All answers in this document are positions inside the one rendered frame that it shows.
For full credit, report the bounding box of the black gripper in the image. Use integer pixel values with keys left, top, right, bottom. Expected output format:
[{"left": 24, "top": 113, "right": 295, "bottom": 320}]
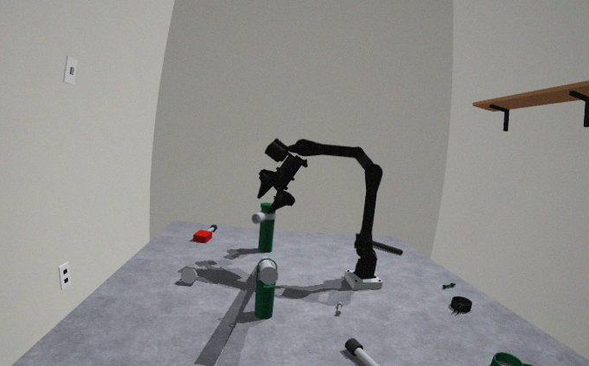
[{"left": 257, "top": 166, "right": 295, "bottom": 214}]

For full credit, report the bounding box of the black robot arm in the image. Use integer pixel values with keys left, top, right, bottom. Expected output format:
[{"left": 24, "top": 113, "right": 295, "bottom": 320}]
[{"left": 259, "top": 139, "right": 383, "bottom": 280}]

